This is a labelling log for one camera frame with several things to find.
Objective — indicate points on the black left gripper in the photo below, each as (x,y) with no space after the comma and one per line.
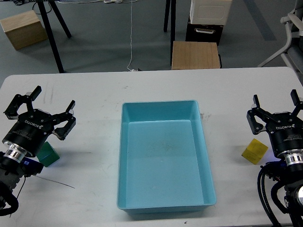
(33,128)

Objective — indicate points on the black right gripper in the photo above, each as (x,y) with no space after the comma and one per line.
(286,134)

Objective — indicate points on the green wooden block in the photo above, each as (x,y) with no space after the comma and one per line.
(47,155)

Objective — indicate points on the yellow wooden block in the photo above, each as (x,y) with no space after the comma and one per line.
(255,151)

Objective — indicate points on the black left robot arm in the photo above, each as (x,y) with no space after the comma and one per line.
(14,164)

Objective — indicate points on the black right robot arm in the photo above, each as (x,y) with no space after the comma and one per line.
(287,193)

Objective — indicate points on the light wooden box left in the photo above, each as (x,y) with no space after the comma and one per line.
(24,29)

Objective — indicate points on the white appliance box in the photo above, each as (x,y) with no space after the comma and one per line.
(209,12)

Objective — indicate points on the white office chair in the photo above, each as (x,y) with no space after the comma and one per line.
(292,52)

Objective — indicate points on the wooden stool centre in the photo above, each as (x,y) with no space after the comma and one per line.
(194,55)

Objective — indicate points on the black tripod legs left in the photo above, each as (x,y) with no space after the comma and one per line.
(48,29)

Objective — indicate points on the blue plastic bin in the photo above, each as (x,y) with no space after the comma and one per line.
(163,160)

